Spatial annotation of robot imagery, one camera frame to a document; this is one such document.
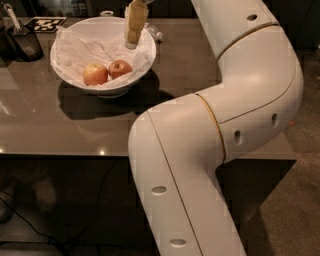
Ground black floor cable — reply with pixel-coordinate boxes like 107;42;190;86
0;189;73;256

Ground white tape roll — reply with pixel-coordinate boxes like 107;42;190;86
100;10;114;17

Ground white crumpled paper liner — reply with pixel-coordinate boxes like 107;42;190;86
52;25;155;89

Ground white ceramic bowl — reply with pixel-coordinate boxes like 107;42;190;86
49;16;157;99

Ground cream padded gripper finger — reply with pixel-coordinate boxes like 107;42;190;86
125;0;149;49

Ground larger yellow-red apple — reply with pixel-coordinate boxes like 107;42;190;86
83;63;108;85

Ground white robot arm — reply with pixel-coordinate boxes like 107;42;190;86
128;0;304;256

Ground black white fiducial marker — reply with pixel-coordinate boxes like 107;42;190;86
26;17;67;33

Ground clear plastic water bottle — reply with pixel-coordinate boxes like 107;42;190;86
144;23;163;43

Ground smaller red apple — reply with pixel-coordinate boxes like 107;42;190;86
109;60;132;79

